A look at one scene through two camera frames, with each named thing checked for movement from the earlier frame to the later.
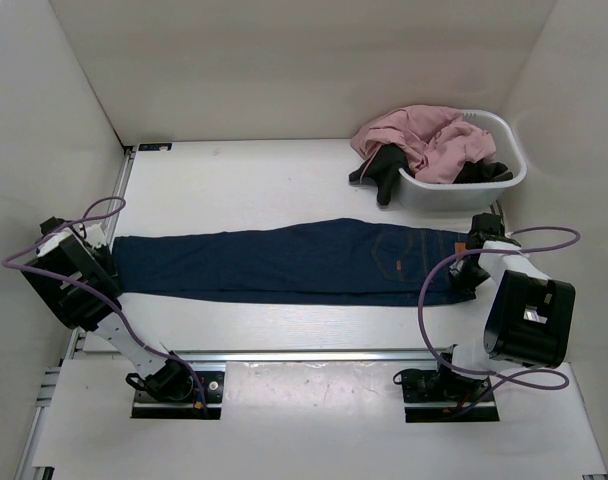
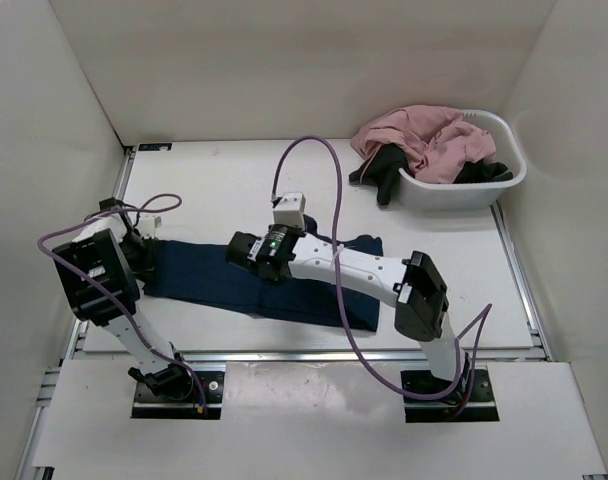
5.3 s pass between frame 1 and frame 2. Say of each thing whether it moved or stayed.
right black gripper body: moved
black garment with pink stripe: stayed
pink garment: stayed
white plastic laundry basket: stayed
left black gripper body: moved
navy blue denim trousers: moved
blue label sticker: stayed
